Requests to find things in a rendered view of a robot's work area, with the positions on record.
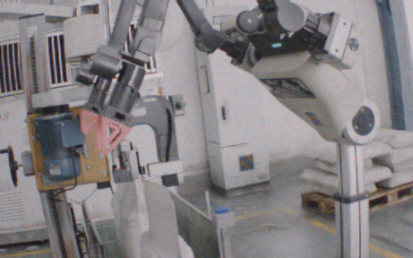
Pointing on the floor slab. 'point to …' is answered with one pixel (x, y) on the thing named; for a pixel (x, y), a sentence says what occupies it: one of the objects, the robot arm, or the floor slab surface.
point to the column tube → (36, 113)
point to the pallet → (370, 196)
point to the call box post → (226, 243)
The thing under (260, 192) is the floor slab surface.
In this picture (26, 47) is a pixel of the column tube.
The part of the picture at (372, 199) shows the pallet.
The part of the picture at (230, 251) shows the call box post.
